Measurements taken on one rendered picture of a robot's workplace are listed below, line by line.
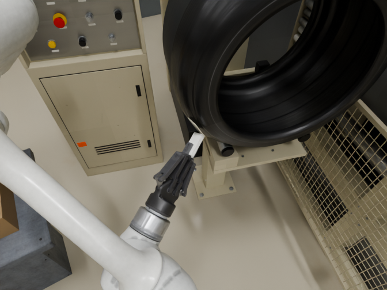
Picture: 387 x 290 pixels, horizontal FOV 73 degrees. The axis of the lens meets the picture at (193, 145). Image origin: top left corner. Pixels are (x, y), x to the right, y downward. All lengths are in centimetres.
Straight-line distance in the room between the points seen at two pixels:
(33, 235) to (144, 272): 70
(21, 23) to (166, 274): 54
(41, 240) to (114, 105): 76
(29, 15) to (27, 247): 79
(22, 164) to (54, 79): 92
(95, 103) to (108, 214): 73
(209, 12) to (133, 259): 48
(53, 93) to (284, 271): 155
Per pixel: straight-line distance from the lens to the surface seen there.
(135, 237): 67
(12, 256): 116
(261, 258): 170
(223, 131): 73
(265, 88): 108
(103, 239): 50
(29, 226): 118
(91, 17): 129
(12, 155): 56
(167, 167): 67
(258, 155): 102
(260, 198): 185
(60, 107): 154
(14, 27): 62
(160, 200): 67
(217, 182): 179
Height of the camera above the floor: 159
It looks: 51 degrees down
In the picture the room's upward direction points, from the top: straight up
